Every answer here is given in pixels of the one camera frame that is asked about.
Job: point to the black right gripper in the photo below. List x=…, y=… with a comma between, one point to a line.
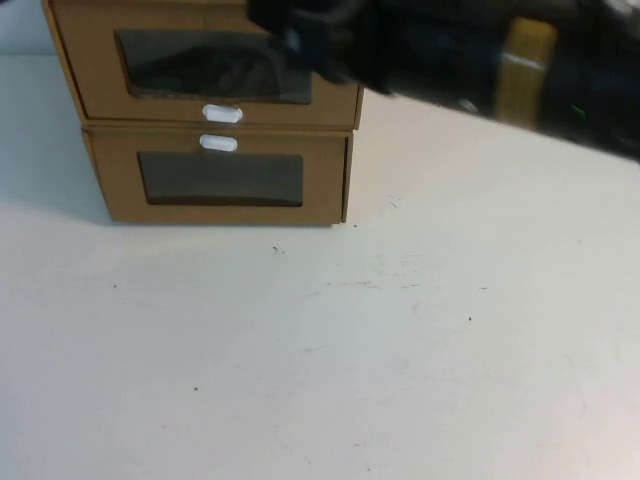
x=345, y=40

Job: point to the cardboard drawer with dark window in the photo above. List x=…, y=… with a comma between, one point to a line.
x=115, y=180

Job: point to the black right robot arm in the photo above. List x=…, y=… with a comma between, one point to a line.
x=600, y=75

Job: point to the yellow tape band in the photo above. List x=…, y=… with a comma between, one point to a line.
x=522, y=75

